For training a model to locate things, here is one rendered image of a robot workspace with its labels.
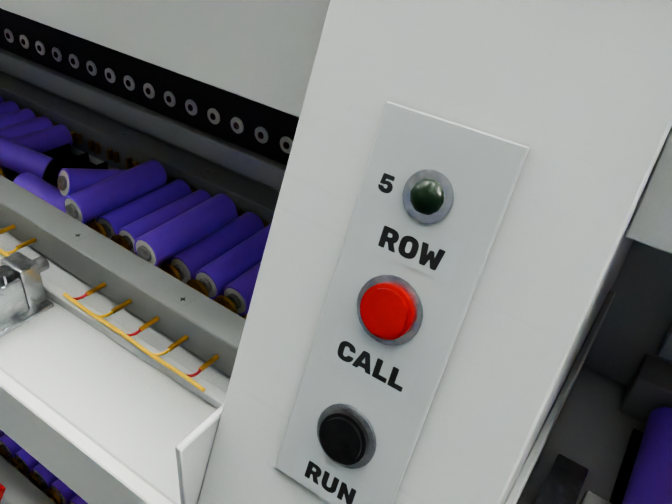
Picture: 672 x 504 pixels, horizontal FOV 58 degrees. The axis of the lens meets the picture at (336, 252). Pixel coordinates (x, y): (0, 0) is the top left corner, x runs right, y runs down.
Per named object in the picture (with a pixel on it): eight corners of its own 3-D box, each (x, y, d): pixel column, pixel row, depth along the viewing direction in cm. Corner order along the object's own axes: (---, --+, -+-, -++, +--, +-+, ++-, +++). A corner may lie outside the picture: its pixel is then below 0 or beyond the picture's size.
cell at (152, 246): (210, 193, 37) (125, 239, 33) (231, 192, 36) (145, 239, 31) (220, 221, 38) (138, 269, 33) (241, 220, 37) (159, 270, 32)
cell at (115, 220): (197, 201, 40) (118, 243, 36) (181, 206, 42) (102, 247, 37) (185, 176, 40) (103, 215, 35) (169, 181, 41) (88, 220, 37)
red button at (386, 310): (399, 351, 17) (418, 299, 16) (351, 325, 17) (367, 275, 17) (413, 341, 18) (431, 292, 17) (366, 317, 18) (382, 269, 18)
